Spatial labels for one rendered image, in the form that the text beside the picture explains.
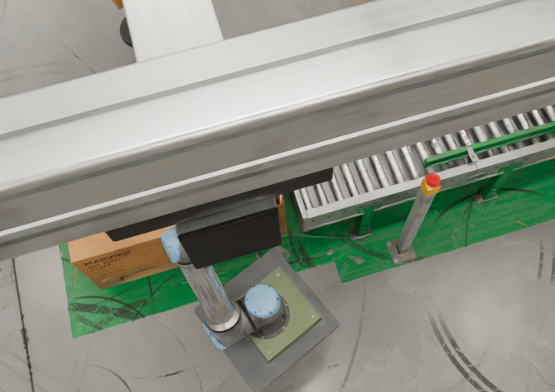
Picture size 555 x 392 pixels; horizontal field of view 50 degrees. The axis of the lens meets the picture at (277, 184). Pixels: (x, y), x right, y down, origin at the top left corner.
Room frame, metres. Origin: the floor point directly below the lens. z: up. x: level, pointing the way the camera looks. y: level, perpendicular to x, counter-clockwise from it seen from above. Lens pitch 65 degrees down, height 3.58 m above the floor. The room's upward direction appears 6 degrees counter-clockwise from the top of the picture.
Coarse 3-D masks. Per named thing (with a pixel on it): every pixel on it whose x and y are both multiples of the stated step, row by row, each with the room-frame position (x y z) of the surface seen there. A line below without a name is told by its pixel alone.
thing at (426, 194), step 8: (424, 184) 1.12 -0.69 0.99; (424, 192) 1.10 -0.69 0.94; (432, 192) 1.09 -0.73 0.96; (416, 200) 1.13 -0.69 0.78; (424, 200) 1.09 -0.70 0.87; (432, 200) 1.10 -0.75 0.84; (416, 208) 1.11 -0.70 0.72; (424, 208) 1.09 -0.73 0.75; (408, 216) 1.14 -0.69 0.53; (416, 216) 1.09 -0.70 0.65; (424, 216) 1.10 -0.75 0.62; (408, 224) 1.11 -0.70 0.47; (416, 224) 1.09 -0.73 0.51; (408, 232) 1.09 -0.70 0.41; (416, 232) 1.10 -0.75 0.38; (400, 240) 1.13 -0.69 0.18; (408, 240) 1.09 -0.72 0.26; (400, 248) 1.10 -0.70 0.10; (408, 248) 1.10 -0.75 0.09
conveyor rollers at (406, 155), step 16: (480, 128) 1.63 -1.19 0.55; (496, 128) 1.61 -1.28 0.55; (512, 128) 1.60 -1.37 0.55; (528, 128) 1.59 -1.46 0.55; (416, 144) 1.56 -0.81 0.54; (432, 144) 1.56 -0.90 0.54; (448, 144) 1.55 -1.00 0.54; (464, 144) 1.54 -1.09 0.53; (352, 176) 1.41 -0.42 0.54; (368, 176) 1.40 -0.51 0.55; (384, 176) 1.39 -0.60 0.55; (400, 176) 1.38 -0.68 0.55; (416, 176) 1.37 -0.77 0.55; (304, 192) 1.33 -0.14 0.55; (320, 192) 1.32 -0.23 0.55; (336, 192) 1.32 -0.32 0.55; (352, 192) 1.31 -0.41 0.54
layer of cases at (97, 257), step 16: (80, 240) 1.19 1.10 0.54; (96, 240) 1.18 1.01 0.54; (128, 240) 1.16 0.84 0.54; (144, 240) 1.15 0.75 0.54; (160, 240) 1.16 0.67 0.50; (80, 256) 1.10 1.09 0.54; (96, 256) 1.09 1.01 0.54; (112, 256) 1.10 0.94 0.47; (128, 256) 1.12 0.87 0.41; (144, 256) 1.13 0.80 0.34; (160, 256) 1.15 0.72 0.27; (96, 272) 1.08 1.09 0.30; (112, 272) 1.09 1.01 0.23; (128, 272) 1.10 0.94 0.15
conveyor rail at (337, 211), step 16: (544, 144) 1.46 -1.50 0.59; (480, 160) 1.40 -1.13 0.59; (496, 160) 1.39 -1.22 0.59; (512, 160) 1.39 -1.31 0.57; (528, 160) 1.42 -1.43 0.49; (544, 160) 1.44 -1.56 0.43; (448, 176) 1.33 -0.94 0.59; (464, 176) 1.34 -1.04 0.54; (480, 176) 1.36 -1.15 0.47; (368, 192) 1.28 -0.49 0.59; (384, 192) 1.27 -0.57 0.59; (400, 192) 1.26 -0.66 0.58; (416, 192) 1.29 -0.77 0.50; (320, 208) 1.21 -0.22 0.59; (336, 208) 1.20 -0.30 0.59; (352, 208) 1.22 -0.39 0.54; (320, 224) 1.18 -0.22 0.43
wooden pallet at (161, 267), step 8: (160, 264) 1.14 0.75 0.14; (168, 264) 1.17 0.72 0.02; (176, 264) 1.17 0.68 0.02; (136, 272) 1.14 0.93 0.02; (144, 272) 1.14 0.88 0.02; (152, 272) 1.13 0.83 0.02; (104, 280) 1.08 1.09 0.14; (112, 280) 1.08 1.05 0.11; (120, 280) 1.09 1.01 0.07; (128, 280) 1.10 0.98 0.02; (104, 288) 1.07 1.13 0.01
